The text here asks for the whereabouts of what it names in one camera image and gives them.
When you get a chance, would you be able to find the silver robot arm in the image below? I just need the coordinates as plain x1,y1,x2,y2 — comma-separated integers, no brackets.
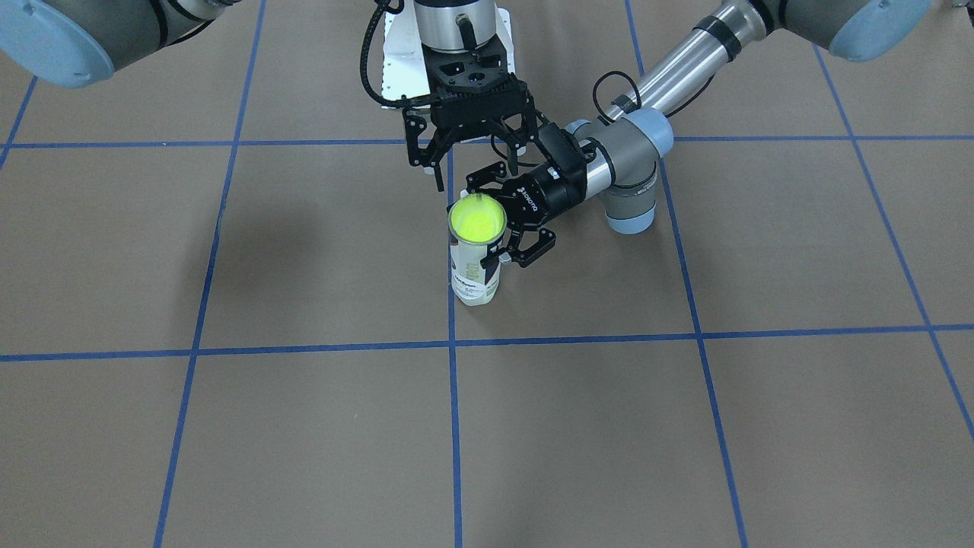
2,1,545,176
449,1,930,270

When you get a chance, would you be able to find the Roland Garros yellow tennis ball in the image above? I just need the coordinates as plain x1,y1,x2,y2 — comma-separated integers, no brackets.
448,193,507,245

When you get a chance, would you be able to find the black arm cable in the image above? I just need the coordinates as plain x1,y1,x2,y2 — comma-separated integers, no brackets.
359,0,427,107
592,70,648,126

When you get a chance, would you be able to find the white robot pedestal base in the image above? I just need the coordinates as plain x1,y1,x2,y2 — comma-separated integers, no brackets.
379,1,514,101

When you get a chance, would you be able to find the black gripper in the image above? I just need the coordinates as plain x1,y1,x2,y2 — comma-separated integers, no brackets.
401,48,530,170
464,95,590,269

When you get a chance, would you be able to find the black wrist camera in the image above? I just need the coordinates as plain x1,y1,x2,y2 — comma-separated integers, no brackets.
424,46,508,94
536,122,587,180

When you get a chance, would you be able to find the clear plastic tennis ball can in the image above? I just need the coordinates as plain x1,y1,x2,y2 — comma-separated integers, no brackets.
448,222,505,307

